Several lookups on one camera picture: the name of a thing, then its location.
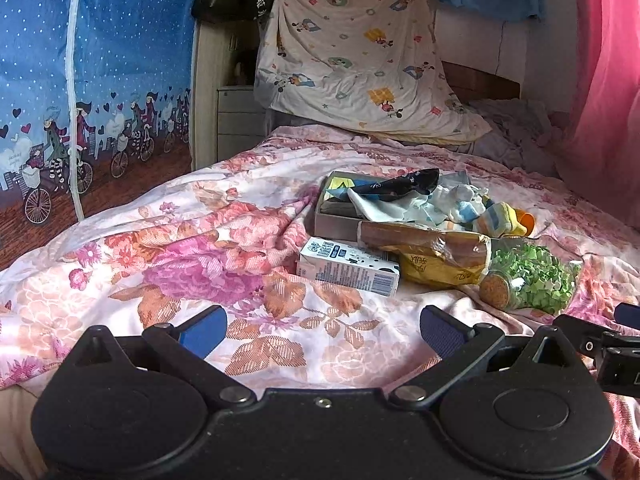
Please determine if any grey sock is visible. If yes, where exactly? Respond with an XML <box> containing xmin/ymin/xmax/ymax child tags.
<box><xmin>320</xmin><ymin>200</ymin><xmax>358</xmax><ymax>218</ymax></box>

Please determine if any colourful printed cardboard box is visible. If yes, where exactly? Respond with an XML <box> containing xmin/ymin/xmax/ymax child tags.
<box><xmin>314</xmin><ymin>170</ymin><xmax>473</xmax><ymax>243</ymax></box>

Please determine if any jar of green paper stars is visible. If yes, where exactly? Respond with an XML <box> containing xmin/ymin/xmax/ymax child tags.
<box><xmin>479</xmin><ymin>239</ymin><xmax>583</xmax><ymax>313</ymax></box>

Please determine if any cartoon print pillow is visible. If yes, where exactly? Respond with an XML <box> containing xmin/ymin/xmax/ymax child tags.
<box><xmin>252</xmin><ymin>0</ymin><xmax>493</xmax><ymax>146</ymax></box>

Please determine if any blue printed wardrobe cover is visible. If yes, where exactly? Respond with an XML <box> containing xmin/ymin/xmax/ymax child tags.
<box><xmin>0</xmin><ymin>0</ymin><xmax>206</xmax><ymax>271</ymax></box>

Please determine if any yellow and blue striped sock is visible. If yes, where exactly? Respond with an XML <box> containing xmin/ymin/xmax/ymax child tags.
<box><xmin>472</xmin><ymin>201</ymin><xmax>528</xmax><ymax>238</ymax></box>

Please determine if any beige cloth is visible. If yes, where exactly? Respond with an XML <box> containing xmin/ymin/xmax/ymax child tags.
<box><xmin>0</xmin><ymin>385</ymin><xmax>48</xmax><ymax>480</ymax></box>

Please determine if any grey crumpled cloth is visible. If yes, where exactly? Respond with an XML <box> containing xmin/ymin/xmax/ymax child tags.
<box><xmin>467</xmin><ymin>97</ymin><xmax>568</xmax><ymax>176</ymax></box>

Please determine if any white patterned cloth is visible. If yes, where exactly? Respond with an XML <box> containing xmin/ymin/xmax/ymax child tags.
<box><xmin>347</xmin><ymin>187</ymin><xmax>451</xmax><ymax>226</ymax></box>

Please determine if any beige wooden cabinet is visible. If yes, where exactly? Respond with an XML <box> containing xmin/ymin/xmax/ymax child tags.
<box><xmin>191</xmin><ymin>22</ymin><xmax>261</xmax><ymax>171</ymax></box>

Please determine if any bread in yellow bag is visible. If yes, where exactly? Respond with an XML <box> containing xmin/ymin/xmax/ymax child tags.
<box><xmin>357</xmin><ymin>220</ymin><xmax>493</xmax><ymax>288</ymax></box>

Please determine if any dark printed cloth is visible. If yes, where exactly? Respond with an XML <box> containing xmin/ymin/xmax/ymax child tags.
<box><xmin>347</xmin><ymin>167</ymin><xmax>441</xmax><ymax>198</ymax></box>

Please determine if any white drawer cabinet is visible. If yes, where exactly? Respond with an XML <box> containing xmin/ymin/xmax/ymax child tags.
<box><xmin>216</xmin><ymin>85</ymin><xmax>271</xmax><ymax>163</ymax></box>

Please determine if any pink curtain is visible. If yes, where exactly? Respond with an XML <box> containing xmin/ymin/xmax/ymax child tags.
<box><xmin>555</xmin><ymin>0</ymin><xmax>640</xmax><ymax>233</ymax></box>

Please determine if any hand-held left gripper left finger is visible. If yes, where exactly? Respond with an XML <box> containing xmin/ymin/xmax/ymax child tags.
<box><xmin>62</xmin><ymin>305</ymin><xmax>256</xmax><ymax>406</ymax></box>

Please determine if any white and blue milk carton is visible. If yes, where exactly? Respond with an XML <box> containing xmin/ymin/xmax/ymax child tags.
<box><xmin>296</xmin><ymin>236</ymin><xmax>401</xmax><ymax>297</ymax></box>

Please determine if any floral bedsheet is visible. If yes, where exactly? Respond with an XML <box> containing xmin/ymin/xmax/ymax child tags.
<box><xmin>0</xmin><ymin>125</ymin><xmax>640</xmax><ymax>480</ymax></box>

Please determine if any wooden headboard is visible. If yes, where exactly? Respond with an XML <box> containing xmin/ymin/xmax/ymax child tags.
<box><xmin>440</xmin><ymin>60</ymin><xmax>523</xmax><ymax>103</ymax></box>

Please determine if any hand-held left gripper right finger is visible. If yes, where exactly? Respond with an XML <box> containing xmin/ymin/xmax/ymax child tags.
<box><xmin>387</xmin><ymin>306</ymin><xmax>583</xmax><ymax>407</ymax></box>

